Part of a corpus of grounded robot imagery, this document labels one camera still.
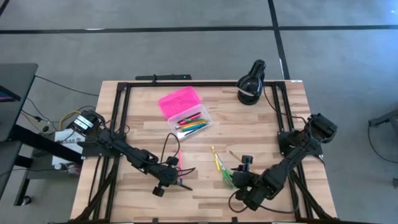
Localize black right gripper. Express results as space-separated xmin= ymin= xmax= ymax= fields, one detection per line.
xmin=231 ymin=154 xmax=261 ymax=202

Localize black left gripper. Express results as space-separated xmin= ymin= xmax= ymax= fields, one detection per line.
xmin=151 ymin=155 xmax=194 ymax=198

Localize green handled scissors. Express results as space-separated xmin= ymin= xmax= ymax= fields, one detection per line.
xmin=214 ymin=152 xmax=234 ymax=190

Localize pink pencil blue eraser cap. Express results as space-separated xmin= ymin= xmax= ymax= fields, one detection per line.
xmin=178 ymin=149 xmax=184 ymax=185

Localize thin brown pencil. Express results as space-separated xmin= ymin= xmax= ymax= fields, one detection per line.
xmin=229 ymin=150 xmax=246 ymax=166

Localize black marker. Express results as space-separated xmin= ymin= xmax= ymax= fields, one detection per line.
xmin=183 ymin=128 xmax=205 ymax=138

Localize blue pen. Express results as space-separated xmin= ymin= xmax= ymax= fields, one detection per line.
xmin=181 ymin=123 xmax=210 ymax=132

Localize orange pencil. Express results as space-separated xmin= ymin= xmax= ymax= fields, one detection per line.
xmin=175 ymin=121 xmax=206 ymax=129

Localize pink highlighter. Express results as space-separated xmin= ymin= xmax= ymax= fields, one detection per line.
xmin=179 ymin=114 xmax=202 ymax=124

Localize black pen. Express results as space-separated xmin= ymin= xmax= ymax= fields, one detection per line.
xmin=183 ymin=111 xmax=202 ymax=121

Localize clear pencil box pink lid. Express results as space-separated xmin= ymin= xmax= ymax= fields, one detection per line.
xmin=157 ymin=85 xmax=214 ymax=141

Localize white cardboard box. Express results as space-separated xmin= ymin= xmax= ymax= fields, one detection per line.
xmin=51 ymin=128 xmax=87 ymax=167

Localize grey stand leg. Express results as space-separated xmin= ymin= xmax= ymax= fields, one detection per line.
xmin=368 ymin=108 xmax=398 ymax=128

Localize dark grey desk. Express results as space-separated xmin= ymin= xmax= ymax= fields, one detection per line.
xmin=0 ymin=63 xmax=39 ymax=144

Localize laptop screen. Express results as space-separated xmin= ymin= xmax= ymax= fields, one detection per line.
xmin=0 ymin=85 xmax=22 ymax=103

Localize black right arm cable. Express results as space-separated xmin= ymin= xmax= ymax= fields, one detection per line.
xmin=228 ymin=174 xmax=300 ymax=215

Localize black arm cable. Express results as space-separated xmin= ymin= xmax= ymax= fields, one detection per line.
xmin=228 ymin=174 xmax=300 ymax=215
xmin=159 ymin=133 xmax=197 ymax=178

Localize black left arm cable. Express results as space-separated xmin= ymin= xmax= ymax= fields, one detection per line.
xmin=159 ymin=133 xmax=197 ymax=178

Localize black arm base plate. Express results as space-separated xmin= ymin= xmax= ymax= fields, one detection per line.
xmin=76 ymin=132 xmax=127 ymax=158
xmin=277 ymin=129 xmax=325 ymax=157

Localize black lamp cable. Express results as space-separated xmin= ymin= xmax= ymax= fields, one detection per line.
xmin=262 ymin=86 xmax=308 ymax=125

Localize black aluminium table frame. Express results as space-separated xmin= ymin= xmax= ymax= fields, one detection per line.
xmin=70 ymin=80 xmax=341 ymax=224

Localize black bracket bar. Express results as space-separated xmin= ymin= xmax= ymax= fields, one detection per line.
xmin=134 ymin=73 xmax=193 ymax=82

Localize thin black floor cable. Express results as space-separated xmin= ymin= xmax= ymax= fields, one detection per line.
xmin=368 ymin=123 xmax=398 ymax=165

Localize yellow cable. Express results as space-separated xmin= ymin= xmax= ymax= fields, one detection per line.
xmin=58 ymin=110 xmax=82 ymax=130

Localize black desk frame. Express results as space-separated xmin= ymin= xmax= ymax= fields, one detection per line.
xmin=0 ymin=124 xmax=84 ymax=206

